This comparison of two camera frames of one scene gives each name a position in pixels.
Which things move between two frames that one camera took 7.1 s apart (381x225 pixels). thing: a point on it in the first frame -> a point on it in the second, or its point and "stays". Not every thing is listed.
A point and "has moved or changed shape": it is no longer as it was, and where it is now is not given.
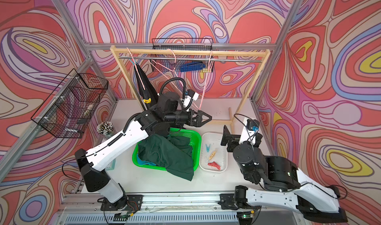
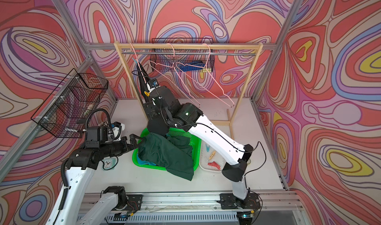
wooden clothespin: (213, 154) stays
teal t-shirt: (144, 162) stays
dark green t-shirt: (174, 153) stays
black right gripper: (234, 140) -> (150, 108)
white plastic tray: (213, 155) stays
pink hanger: (165, 67) has moved or changed shape
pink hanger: (210, 67) -> (219, 86)
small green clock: (111, 166) stays
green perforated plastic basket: (196, 139) stays
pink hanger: (136, 70) -> (138, 62)
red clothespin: (214, 164) stays
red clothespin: (215, 164) stays
